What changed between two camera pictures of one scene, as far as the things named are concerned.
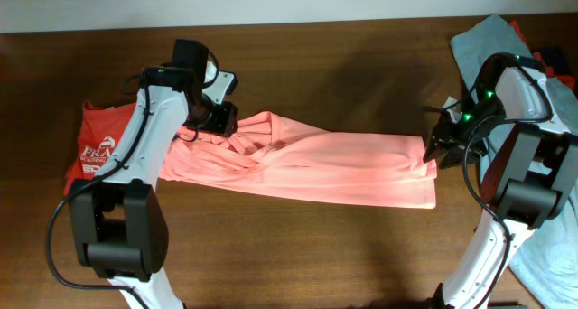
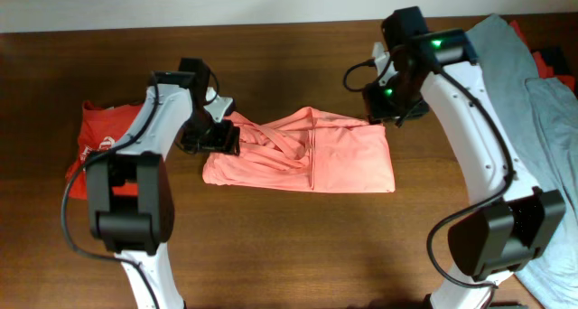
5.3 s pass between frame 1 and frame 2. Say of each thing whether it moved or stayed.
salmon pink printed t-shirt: moved
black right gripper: moved
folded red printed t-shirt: stayed
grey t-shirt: stayed
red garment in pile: stayed
